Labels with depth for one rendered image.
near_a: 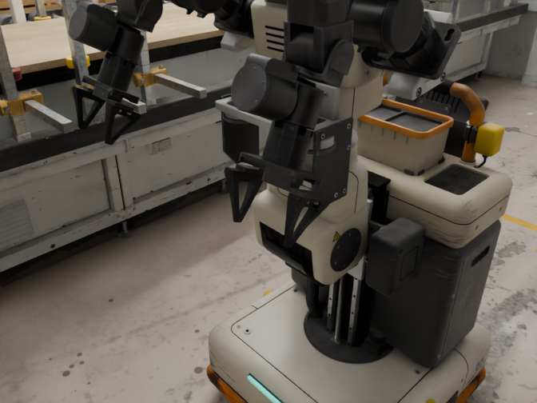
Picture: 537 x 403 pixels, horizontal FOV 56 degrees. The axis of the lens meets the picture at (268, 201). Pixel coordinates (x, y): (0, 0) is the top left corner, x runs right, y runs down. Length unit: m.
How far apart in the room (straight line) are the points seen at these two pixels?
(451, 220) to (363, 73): 0.44
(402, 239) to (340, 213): 0.16
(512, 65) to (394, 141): 4.16
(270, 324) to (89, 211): 1.15
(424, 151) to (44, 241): 1.64
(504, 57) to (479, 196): 4.21
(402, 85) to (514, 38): 4.51
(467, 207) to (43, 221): 1.73
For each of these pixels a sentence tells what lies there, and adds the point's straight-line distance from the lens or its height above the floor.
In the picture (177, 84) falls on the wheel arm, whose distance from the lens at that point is 1.94.
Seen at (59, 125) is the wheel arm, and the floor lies 0.82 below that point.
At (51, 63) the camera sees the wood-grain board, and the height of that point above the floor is 0.89.
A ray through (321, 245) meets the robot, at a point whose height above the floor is 0.77.
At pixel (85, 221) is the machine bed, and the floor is 0.17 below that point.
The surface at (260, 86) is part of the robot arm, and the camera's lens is 0.59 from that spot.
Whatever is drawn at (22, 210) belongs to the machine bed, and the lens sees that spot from 2.27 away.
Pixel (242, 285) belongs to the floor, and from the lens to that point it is 2.16.
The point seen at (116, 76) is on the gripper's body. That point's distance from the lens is 0.97.
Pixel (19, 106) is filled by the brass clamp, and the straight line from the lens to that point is 1.85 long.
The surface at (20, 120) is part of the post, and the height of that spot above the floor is 0.77.
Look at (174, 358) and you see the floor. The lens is 1.89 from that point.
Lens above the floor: 1.36
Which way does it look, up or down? 30 degrees down
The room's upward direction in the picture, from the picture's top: straight up
